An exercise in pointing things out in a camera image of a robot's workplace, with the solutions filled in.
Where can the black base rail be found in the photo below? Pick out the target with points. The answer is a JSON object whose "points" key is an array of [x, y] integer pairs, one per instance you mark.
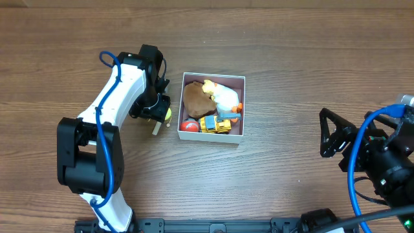
{"points": [[274, 225]]}

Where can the brown plush toy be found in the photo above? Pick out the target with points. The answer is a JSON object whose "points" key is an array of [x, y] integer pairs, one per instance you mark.
{"points": [[197, 103]]}

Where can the white duck plush toy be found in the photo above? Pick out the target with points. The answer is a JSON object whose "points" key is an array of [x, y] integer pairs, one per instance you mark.
{"points": [[226, 99]]}

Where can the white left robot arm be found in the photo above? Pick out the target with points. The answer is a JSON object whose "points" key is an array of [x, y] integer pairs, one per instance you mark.
{"points": [[90, 160]]}

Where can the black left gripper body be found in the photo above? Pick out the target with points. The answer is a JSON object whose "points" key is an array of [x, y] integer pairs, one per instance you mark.
{"points": [[160, 108]]}

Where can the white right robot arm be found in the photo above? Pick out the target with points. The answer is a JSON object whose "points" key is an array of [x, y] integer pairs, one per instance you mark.
{"points": [[376, 161]]}

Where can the red robot ball toy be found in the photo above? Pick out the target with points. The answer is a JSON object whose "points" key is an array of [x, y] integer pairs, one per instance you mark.
{"points": [[190, 125]]}

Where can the white cardboard box pink inside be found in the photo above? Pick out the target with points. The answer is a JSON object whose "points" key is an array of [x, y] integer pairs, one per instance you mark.
{"points": [[237, 83]]}

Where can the wooden pellet drum toy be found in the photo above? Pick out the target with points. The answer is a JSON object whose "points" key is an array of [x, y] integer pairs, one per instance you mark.
{"points": [[166, 121]]}

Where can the yellow toy truck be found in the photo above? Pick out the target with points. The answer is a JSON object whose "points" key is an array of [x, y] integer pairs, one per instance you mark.
{"points": [[220, 123]]}

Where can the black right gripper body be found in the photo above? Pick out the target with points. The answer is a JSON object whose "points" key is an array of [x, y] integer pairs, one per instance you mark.
{"points": [[350, 146]]}

